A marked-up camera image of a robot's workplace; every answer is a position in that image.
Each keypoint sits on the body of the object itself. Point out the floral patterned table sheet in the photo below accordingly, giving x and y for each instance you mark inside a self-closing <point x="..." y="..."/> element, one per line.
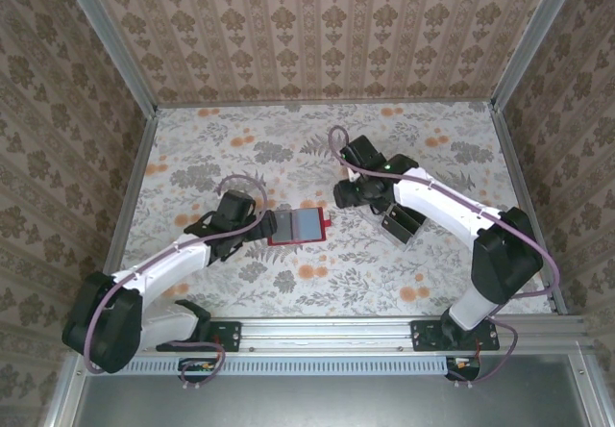
<point x="336" y="292"/>

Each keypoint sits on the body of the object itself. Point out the dark grey credit card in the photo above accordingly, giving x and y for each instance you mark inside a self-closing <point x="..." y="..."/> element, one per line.
<point x="286" y="227"/>

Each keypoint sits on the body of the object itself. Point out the black connector board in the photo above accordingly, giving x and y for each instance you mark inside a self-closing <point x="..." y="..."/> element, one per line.
<point x="463" y="367"/>
<point x="197" y="368"/>

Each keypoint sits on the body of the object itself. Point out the red leather card holder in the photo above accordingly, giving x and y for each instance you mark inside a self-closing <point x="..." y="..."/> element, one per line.
<point x="288" y="243"/>

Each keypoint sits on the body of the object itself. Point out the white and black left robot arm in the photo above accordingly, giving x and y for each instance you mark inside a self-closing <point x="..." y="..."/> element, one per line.
<point x="163" y="266"/>

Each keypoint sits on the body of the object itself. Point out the grey metal panel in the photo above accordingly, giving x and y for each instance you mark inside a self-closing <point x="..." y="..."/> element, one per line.
<point x="327" y="403"/>

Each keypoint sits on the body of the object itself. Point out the aluminium frame post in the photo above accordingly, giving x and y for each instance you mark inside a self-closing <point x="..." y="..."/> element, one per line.
<point x="533" y="37"/>
<point x="110" y="42"/>

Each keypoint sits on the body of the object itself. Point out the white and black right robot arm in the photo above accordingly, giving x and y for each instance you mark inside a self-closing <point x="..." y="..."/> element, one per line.
<point x="442" y="203"/>

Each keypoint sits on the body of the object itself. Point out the black credit card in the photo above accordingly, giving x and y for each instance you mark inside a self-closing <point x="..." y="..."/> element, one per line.
<point x="415" y="215"/>
<point x="396" y="225"/>

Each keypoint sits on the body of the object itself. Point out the clear acrylic card stand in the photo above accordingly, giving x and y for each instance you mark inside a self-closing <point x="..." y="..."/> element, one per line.
<point x="406" y="245"/>

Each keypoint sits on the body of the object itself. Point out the aluminium side rail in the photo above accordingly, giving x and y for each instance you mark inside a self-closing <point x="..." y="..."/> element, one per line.
<point x="528" y="206"/>
<point x="137" y="172"/>

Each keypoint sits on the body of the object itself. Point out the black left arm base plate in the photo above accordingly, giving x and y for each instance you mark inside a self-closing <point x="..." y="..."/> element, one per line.
<point x="226" y="335"/>

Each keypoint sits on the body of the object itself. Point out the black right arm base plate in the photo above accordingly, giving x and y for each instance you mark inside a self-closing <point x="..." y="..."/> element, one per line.
<point x="427" y="335"/>

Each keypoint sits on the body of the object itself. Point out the blue-grey card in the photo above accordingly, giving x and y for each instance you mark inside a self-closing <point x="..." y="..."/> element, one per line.
<point x="310" y="223"/>

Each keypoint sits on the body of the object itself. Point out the aluminium mounting rail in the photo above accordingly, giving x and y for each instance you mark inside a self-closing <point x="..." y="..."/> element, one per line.
<point x="327" y="333"/>

